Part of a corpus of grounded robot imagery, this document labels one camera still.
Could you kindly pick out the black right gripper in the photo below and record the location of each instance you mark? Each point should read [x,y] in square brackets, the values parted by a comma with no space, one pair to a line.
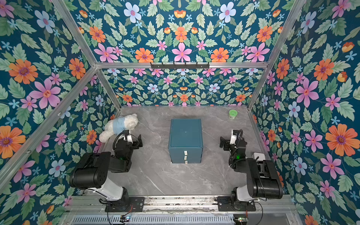
[226,143]

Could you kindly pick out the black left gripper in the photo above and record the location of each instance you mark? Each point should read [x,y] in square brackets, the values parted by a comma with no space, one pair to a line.
[134,141]

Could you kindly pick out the teal top drawer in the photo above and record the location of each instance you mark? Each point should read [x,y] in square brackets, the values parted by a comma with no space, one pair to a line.
[193,152]

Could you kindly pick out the teal drawer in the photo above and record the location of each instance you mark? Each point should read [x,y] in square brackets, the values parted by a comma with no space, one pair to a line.
[193,152]
[187,161]
[183,158]

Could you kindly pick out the teal drawer cabinet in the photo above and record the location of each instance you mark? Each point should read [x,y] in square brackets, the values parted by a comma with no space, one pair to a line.
[185,133]

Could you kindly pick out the teal bottom drawer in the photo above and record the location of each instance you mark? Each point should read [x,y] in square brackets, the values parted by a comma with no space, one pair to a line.
[187,161]

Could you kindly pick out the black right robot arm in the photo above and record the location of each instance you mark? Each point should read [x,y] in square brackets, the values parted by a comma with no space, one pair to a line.
[262,180]

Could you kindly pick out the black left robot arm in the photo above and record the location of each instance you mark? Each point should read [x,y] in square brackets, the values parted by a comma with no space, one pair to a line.
[91,173]

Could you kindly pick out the white teddy bear blue shirt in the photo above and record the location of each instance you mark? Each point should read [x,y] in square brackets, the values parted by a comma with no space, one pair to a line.
[118,125]

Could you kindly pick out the green lidded small cup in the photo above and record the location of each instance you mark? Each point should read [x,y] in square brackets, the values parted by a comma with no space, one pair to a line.
[233,114]

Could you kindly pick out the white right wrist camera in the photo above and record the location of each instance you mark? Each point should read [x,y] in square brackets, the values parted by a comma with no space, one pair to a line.
[234,136]

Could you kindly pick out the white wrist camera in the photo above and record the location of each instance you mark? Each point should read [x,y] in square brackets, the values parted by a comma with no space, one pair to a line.
[234,136]
[127,137]

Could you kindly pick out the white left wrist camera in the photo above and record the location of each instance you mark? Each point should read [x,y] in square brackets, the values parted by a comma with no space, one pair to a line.
[127,137]

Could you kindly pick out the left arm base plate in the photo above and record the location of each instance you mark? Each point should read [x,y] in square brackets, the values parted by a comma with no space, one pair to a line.
[126,204]

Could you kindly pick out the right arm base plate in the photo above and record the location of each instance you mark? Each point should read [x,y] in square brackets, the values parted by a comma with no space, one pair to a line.
[228,204]

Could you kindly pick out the aluminium front rail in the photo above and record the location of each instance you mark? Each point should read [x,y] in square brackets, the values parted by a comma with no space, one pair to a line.
[183,204]

